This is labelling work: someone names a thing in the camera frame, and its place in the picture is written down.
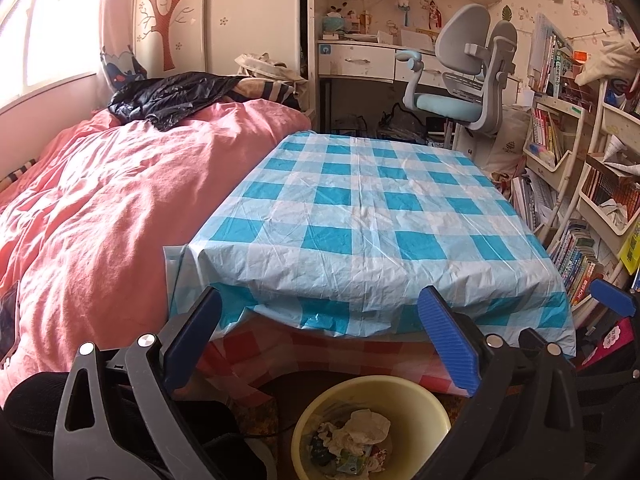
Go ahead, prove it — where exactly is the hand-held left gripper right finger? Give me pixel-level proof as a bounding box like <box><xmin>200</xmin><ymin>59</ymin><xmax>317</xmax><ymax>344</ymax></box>
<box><xmin>417</xmin><ymin>285</ymin><xmax>586</xmax><ymax>480</ymax></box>

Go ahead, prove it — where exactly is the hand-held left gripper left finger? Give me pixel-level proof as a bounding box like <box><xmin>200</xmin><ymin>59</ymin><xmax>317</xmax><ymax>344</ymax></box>
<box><xmin>52</xmin><ymin>285</ymin><xmax>223</xmax><ymax>480</ymax></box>

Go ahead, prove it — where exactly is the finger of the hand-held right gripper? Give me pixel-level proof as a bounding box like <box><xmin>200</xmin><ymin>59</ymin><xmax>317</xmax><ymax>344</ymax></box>
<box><xmin>589</xmin><ymin>278</ymin><xmax>640</xmax><ymax>318</ymax></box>

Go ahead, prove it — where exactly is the large white tissue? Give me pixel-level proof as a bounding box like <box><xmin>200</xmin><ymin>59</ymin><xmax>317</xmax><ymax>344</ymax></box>
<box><xmin>337</xmin><ymin>409</ymin><xmax>392</xmax><ymax>448</ymax></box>

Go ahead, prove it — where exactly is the yellow plastic bin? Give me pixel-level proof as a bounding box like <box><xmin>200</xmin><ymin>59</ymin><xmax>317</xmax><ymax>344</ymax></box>
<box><xmin>291</xmin><ymin>375</ymin><xmax>453</xmax><ymax>480</ymax></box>

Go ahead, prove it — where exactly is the pink bag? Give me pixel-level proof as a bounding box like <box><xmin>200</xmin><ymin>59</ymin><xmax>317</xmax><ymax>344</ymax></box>
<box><xmin>580</xmin><ymin>317</ymin><xmax>636</xmax><ymax>371</ymax></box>

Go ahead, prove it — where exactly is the row of colourful paperback books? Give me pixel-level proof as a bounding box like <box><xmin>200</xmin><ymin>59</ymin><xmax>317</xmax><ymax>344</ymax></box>
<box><xmin>547</xmin><ymin>217</ymin><xmax>608</xmax><ymax>308</ymax></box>

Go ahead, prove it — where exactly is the yellow book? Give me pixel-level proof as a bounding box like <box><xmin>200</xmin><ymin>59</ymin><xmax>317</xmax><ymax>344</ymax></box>
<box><xmin>620</xmin><ymin>220</ymin><xmax>640</xmax><ymax>273</ymax></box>

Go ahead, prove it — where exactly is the wide white book rack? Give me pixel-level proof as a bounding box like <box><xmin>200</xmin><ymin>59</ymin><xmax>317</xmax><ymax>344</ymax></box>
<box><xmin>545</xmin><ymin>77</ymin><xmax>640</xmax><ymax>331</ymax></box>

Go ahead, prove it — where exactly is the floral patterned fabric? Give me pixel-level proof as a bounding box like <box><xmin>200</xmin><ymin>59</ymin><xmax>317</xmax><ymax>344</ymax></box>
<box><xmin>232</xmin><ymin>395</ymin><xmax>281</xmax><ymax>436</ymax></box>

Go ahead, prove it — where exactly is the row of brown books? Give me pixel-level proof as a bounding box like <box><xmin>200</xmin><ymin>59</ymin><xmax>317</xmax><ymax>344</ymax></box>
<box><xmin>582</xmin><ymin>167</ymin><xmax>633</xmax><ymax>216</ymax></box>

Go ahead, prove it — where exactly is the red checked tablecloth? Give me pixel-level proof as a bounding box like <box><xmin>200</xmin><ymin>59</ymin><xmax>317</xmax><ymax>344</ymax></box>
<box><xmin>195</xmin><ymin>317</ymin><xmax>473</xmax><ymax>408</ymax></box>

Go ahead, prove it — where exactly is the stack of white papers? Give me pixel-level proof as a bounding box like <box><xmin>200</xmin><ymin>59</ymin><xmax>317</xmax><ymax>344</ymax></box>
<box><xmin>510</xmin><ymin>167</ymin><xmax>558</xmax><ymax>231</ymax></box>

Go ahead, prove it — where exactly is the white plastic container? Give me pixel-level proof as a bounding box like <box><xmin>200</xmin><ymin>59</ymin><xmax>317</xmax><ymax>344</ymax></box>
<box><xmin>245</xmin><ymin>437</ymin><xmax>278</xmax><ymax>480</ymax></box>

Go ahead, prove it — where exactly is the blue checked plastic tablecloth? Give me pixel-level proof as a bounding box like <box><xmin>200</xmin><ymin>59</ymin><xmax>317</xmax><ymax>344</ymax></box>
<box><xmin>165</xmin><ymin>131</ymin><xmax>576</xmax><ymax>356</ymax></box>

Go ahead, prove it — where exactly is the folded white paper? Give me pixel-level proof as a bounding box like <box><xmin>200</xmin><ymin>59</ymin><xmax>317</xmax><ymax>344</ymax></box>
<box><xmin>602</xmin><ymin>135</ymin><xmax>640</xmax><ymax>166</ymax></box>

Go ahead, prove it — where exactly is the narrow white book rack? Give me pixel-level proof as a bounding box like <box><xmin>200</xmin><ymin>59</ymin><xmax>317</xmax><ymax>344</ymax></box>
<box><xmin>520</xmin><ymin>95</ymin><xmax>586</xmax><ymax>241</ymax></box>

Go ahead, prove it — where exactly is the pink duvet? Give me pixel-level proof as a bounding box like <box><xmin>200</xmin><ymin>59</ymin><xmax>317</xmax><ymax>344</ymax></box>
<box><xmin>0</xmin><ymin>99</ymin><xmax>313</xmax><ymax>401</ymax></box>

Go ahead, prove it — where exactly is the row of thin red books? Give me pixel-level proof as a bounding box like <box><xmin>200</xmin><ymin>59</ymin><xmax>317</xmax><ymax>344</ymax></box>
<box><xmin>530</xmin><ymin>107</ymin><xmax>566</xmax><ymax>161</ymax></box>

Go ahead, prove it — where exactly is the white paper bag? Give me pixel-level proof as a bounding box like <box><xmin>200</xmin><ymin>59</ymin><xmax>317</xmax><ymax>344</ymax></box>
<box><xmin>487</xmin><ymin>107</ymin><xmax>531</xmax><ymax>176</ymax></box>

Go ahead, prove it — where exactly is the dark plastic bag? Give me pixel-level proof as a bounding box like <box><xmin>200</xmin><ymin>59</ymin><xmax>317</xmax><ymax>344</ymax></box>
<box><xmin>377</xmin><ymin>107</ymin><xmax>431</xmax><ymax>143</ymax></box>

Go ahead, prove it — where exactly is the cream cloth bag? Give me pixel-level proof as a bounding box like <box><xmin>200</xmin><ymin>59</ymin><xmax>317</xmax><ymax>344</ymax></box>
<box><xmin>575</xmin><ymin>40</ymin><xmax>640</xmax><ymax>86</ymax></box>

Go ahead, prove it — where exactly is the striped bed sheet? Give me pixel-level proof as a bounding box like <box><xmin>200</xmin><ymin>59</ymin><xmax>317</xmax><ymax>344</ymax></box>
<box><xmin>0</xmin><ymin>159</ymin><xmax>40</xmax><ymax>193</ymax></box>

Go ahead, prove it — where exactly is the black puffer jacket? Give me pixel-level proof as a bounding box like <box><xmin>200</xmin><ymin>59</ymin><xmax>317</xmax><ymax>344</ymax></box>
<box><xmin>107</xmin><ymin>72</ymin><xmax>246</xmax><ymax>131</ymax></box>

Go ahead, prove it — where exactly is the row of upright books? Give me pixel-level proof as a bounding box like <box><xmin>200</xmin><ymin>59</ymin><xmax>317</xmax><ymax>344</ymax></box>
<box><xmin>527</xmin><ymin>12</ymin><xmax>576</xmax><ymax>96</ymax></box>

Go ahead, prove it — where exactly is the striped cloth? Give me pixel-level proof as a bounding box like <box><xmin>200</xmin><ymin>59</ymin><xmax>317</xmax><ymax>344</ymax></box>
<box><xmin>227</xmin><ymin>76</ymin><xmax>301</xmax><ymax>108</ymax></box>

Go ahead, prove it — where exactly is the white canvas tote bag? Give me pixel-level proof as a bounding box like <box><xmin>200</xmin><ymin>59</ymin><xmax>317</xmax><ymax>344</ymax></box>
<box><xmin>235</xmin><ymin>52</ymin><xmax>308</xmax><ymax>83</ymax></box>

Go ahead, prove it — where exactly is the white desk with hutch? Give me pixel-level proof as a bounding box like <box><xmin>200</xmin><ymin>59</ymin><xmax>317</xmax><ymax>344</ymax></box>
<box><xmin>300</xmin><ymin>0</ymin><xmax>521</xmax><ymax>136</ymax></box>

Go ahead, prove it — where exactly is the grey chair with blue seat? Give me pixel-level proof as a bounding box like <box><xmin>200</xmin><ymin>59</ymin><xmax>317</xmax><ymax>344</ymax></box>
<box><xmin>395</xmin><ymin>4</ymin><xmax>518</xmax><ymax>141</ymax></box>

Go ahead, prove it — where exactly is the wardrobe with tree decal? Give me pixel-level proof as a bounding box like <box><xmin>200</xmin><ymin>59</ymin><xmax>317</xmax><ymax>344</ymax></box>
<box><xmin>132</xmin><ymin>0</ymin><xmax>311</xmax><ymax>111</ymax></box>

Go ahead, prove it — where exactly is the window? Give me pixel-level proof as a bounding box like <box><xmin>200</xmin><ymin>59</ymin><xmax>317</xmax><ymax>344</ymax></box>
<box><xmin>0</xmin><ymin>0</ymin><xmax>108</xmax><ymax>111</ymax></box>

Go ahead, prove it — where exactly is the pink curtain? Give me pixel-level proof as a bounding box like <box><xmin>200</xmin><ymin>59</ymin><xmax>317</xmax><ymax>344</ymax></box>
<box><xmin>97</xmin><ymin>0</ymin><xmax>146</xmax><ymax>86</ymax></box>

